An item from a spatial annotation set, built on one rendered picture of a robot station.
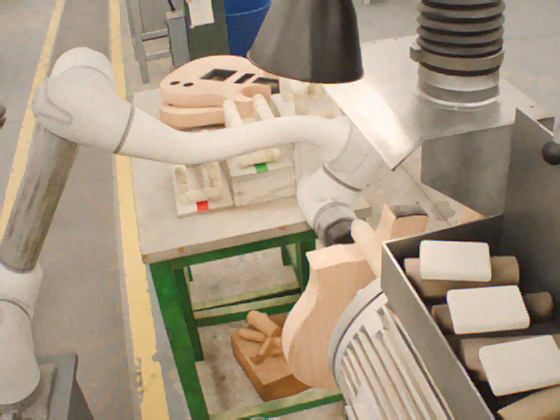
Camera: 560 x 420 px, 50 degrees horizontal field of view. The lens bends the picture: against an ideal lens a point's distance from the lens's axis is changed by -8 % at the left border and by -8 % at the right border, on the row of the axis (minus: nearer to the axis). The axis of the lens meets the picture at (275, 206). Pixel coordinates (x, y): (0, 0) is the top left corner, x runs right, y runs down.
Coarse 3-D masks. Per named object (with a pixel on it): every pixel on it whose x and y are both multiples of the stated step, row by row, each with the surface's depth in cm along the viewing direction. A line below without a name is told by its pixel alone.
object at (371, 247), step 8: (360, 224) 97; (368, 224) 97; (352, 232) 97; (360, 232) 96; (368, 232) 95; (360, 240) 95; (368, 240) 94; (376, 240) 93; (360, 248) 95; (368, 248) 92; (376, 248) 92; (368, 256) 92; (376, 256) 90; (376, 264) 90; (376, 272) 89
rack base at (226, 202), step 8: (192, 168) 180; (200, 168) 179; (192, 176) 176; (200, 176) 176; (224, 176) 175; (192, 184) 173; (200, 184) 172; (224, 184) 171; (176, 192) 170; (224, 192) 168; (176, 200) 167; (208, 200) 165; (216, 200) 165; (224, 200) 165; (232, 200) 165; (176, 208) 164; (184, 208) 163; (192, 208) 163; (216, 208) 163; (224, 208) 163; (184, 216) 162
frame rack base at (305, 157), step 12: (276, 96) 177; (324, 96) 175; (276, 108) 171; (288, 108) 170; (312, 108) 169; (324, 108) 168; (288, 144) 163; (300, 144) 158; (300, 156) 160; (312, 156) 160; (300, 168) 161; (312, 168) 162
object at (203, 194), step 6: (192, 192) 163; (198, 192) 163; (204, 192) 163; (210, 192) 163; (216, 192) 163; (180, 198) 162; (186, 198) 162; (192, 198) 162; (198, 198) 163; (204, 198) 163; (210, 198) 164; (216, 198) 164
